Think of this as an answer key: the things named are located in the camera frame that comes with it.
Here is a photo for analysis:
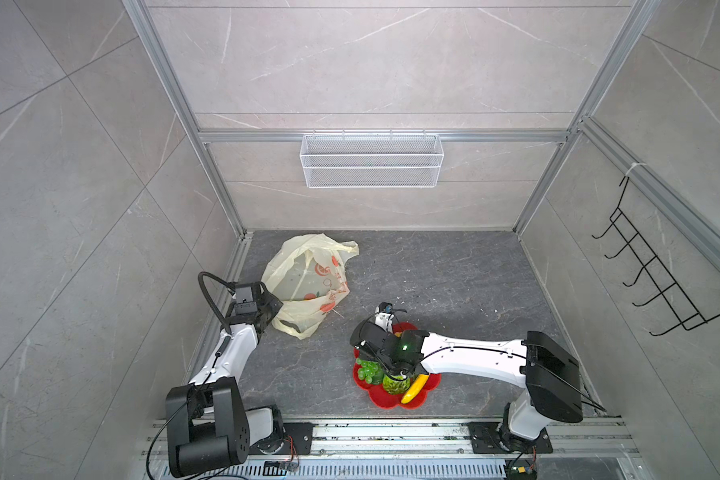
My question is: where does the green fake custard apple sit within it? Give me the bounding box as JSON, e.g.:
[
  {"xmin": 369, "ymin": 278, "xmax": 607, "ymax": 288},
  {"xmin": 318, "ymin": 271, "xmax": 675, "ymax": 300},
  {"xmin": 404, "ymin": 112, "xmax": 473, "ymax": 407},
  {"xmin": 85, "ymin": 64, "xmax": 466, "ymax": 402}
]
[{"xmin": 382, "ymin": 375, "xmax": 411, "ymax": 395}]

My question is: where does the yellow fake banana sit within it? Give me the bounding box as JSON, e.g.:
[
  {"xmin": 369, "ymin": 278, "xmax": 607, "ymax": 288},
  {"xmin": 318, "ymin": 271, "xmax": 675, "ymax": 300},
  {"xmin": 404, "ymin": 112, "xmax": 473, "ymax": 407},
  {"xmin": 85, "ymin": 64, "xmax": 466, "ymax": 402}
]
[{"xmin": 401, "ymin": 374, "xmax": 429, "ymax": 404}]

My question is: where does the cream printed plastic bag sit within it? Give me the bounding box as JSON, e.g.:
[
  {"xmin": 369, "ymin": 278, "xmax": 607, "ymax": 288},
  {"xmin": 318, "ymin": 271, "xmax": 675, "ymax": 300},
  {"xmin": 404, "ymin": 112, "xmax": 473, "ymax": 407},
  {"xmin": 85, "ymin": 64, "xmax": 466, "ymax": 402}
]
[{"xmin": 262, "ymin": 234, "xmax": 359, "ymax": 340}]

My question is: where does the green fake grape bunch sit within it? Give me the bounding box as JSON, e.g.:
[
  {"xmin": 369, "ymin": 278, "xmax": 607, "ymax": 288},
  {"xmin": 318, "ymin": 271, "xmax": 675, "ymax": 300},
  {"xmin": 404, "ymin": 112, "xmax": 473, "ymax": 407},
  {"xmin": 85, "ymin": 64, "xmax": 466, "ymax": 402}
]
[{"xmin": 355, "ymin": 358, "xmax": 385, "ymax": 386}]

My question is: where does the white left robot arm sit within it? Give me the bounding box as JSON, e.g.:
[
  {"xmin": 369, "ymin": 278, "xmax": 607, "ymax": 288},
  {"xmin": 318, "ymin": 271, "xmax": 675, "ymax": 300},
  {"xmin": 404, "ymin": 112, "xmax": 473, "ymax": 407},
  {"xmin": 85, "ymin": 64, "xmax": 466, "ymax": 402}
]
[{"xmin": 165, "ymin": 271, "xmax": 286, "ymax": 478}]

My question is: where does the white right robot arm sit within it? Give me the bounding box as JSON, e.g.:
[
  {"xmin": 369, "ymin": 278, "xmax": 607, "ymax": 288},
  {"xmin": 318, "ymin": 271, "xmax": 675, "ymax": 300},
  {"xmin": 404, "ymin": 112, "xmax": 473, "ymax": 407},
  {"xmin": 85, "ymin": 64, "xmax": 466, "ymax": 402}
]
[{"xmin": 350, "ymin": 312, "xmax": 583, "ymax": 453}]

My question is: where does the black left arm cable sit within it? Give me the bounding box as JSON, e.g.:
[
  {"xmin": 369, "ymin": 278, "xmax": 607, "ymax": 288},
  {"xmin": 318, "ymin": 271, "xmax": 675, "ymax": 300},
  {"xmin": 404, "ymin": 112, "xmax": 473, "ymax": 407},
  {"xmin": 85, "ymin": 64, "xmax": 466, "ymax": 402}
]
[{"xmin": 197, "ymin": 271, "xmax": 238, "ymax": 337}]

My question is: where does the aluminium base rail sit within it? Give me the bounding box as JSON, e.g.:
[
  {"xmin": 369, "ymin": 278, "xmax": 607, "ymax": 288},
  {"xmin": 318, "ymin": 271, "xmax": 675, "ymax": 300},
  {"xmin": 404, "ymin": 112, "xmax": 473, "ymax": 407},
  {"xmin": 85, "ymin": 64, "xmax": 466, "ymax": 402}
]
[{"xmin": 137, "ymin": 416, "xmax": 643, "ymax": 480}]

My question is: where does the white wire mesh basket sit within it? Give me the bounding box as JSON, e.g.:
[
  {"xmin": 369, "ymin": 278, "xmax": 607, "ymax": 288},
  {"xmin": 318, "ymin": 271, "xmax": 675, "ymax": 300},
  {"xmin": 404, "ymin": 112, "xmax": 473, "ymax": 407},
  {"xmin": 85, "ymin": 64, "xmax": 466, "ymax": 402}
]
[{"xmin": 299, "ymin": 133, "xmax": 445, "ymax": 189}]

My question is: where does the black wire hook rack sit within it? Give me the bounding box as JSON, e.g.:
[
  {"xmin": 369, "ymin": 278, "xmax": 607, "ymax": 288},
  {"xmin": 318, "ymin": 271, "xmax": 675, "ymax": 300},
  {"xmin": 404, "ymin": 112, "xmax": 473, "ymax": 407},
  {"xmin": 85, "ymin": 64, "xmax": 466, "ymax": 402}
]
[{"xmin": 591, "ymin": 175, "xmax": 720, "ymax": 338}]

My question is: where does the aluminium frame rail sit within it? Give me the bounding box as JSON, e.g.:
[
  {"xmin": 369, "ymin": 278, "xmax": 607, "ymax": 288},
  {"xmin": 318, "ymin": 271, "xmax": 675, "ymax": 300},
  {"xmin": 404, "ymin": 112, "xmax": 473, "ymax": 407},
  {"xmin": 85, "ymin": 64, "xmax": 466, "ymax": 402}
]
[{"xmin": 119, "ymin": 0, "xmax": 247, "ymax": 238}]

